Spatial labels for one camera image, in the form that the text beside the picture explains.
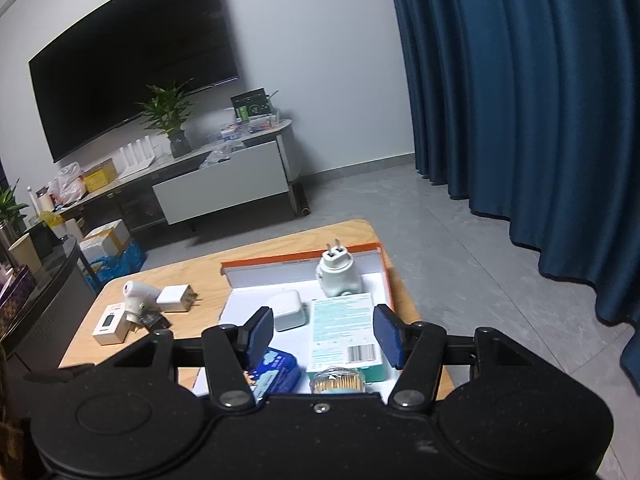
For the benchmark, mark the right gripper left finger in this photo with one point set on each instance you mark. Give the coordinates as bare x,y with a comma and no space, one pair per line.
229,351

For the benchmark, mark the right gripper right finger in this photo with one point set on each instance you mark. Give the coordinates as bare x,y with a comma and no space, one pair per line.
416,350

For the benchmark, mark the white charger plug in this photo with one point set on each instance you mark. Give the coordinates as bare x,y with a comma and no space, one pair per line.
176,298

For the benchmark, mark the black Ugreen charger plug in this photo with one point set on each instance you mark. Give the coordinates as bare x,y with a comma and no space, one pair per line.
153,320

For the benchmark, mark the clear toothpick jar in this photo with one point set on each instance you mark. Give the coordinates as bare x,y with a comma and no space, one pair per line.
338,380

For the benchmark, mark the white mosquito repellent heater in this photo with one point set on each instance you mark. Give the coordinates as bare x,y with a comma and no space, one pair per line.
138,298

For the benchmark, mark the white charger box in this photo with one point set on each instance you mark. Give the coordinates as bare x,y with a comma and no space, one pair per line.
113,325

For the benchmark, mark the blue tissue pack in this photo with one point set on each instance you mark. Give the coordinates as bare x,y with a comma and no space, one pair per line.
276,372

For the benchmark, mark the white charger in tray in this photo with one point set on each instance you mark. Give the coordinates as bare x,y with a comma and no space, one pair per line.
288,310

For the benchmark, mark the orange white box tray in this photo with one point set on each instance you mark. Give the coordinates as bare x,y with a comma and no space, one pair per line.
254,281

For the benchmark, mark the teal white carton box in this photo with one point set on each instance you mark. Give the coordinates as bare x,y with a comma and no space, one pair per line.
341,335

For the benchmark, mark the white heater in tray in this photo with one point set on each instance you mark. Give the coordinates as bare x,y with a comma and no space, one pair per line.
337,272

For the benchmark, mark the blue plastic bag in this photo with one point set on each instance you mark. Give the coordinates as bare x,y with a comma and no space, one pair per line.
128,262

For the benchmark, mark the white yellow floor boxes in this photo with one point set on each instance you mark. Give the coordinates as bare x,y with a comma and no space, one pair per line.
109,240

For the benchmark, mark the black round side table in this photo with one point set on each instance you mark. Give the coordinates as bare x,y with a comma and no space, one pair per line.
39,336

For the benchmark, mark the white TV cabinet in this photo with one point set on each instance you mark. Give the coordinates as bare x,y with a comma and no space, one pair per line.
174,190

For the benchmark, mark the white router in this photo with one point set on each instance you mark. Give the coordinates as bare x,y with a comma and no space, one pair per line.
137,156

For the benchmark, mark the yellow box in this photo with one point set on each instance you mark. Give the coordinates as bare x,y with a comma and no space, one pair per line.
100,175

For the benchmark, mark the clear boxes on cabinet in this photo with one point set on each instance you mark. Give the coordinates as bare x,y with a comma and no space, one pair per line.
237,129

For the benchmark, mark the pink plastic bag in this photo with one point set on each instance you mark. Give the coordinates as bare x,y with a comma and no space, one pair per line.
68,186

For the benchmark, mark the black green product box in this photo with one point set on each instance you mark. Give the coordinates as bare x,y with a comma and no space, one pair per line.
251,104

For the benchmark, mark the potted green plant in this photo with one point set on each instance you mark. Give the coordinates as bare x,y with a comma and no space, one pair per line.
166,111

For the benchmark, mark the blue curtain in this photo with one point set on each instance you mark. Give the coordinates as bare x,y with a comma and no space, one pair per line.
529,110

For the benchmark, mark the black wall television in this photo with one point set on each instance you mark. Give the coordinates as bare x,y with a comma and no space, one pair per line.
95,76

